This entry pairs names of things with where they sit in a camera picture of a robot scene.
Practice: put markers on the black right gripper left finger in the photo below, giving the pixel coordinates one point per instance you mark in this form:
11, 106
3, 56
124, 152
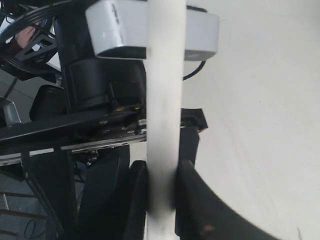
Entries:
123, 216

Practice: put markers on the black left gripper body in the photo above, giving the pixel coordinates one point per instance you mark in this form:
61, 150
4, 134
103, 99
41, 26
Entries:
106, 108

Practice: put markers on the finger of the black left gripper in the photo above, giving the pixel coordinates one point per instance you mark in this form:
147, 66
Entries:
188, 144

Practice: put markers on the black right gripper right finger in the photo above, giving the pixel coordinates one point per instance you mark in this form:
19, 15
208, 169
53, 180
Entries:
202, 215

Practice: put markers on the white drumstick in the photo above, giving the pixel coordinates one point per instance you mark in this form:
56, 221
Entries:
164, 70

